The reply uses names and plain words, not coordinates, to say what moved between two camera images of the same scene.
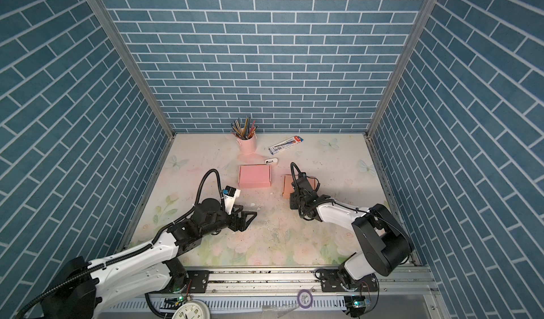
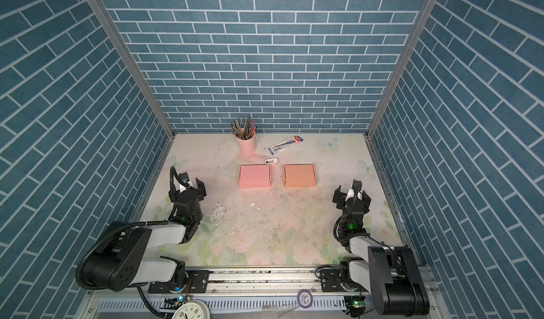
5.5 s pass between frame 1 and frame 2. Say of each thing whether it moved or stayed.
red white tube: stayed
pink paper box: stayed
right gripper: moved
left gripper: moved
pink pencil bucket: stayed
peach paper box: moved
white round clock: stayed
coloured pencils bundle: stayed
